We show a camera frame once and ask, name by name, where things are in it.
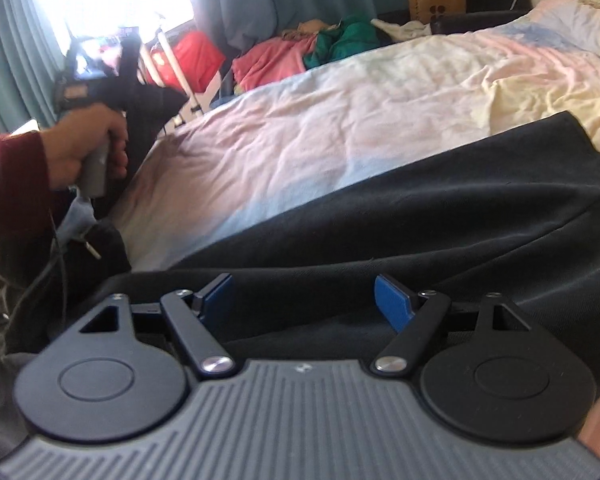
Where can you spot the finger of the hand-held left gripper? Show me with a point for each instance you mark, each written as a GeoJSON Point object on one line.
{"type": "Point", "coordinates": [132, 67]}

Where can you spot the pink cloth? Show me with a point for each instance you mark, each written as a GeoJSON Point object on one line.
{"type": "Point", "coordinates": [272, 62]}

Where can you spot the black sofa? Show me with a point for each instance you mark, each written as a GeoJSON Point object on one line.
{"type": "Point", "coordinates": [490, 10]}

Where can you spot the white cloth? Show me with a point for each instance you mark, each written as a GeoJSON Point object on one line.
{"type": "Point", "coordinates": [397, 29]}

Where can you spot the person's left forearm maroon sleeve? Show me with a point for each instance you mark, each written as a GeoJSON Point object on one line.
{"type": "Point", "coordinates": [15, 190]}

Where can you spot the pastel bed sheet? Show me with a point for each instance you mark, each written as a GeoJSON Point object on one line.
{"type": "Point", "coordinates": [330, 110]}

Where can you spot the pastel pillow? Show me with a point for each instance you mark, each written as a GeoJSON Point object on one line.
{"type": "Point", "coordinates": [585, 25]}

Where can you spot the grey cloth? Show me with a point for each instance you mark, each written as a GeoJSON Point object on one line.
{"type": "Point", "coordinates": [0, 390]}

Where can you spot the tan cloth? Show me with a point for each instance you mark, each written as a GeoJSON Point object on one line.
{"type": "Point", "coordinates": [307, 28]}

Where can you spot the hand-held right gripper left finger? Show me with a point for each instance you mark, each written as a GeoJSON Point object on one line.
{"type": "Point", "coordinates": [217, 300]}

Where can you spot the white metal rack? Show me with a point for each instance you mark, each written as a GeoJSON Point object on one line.
{"type": "Point", "coordinates": [190, 100]}

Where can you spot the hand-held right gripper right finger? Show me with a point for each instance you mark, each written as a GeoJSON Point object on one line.
{"type": "Point", "coordinates": [393, 305]}

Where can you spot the person's left hand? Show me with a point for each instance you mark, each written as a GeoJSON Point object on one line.
{"type": "Point", "coordinates": [78, 140]}

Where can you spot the green cloth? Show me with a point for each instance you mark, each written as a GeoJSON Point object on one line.
{"type": "Point", "coordinates": [345, 42]}

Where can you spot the black garment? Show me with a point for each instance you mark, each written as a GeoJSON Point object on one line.
{"type": "Point", "coordinates": [380, 220]}

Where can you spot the red bag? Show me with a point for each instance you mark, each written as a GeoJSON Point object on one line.
{"type": "Point", "coordinates": [192, 57]}

